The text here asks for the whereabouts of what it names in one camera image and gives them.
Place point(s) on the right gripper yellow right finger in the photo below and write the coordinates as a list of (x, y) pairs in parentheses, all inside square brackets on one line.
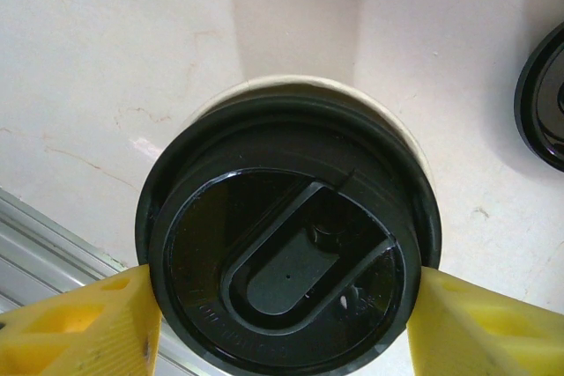
[(484, 332)]

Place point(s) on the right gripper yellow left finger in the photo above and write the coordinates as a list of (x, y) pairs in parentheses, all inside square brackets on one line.
[(79, 332)]

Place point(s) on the black plastic cup lid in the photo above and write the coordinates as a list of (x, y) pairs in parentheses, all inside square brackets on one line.
[(286, 261), (546, 98)]

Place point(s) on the green paper coffee cup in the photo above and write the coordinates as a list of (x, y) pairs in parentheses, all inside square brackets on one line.
[(282, 80)]

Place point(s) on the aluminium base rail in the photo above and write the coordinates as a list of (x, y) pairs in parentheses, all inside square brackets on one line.
[(44, 239)]

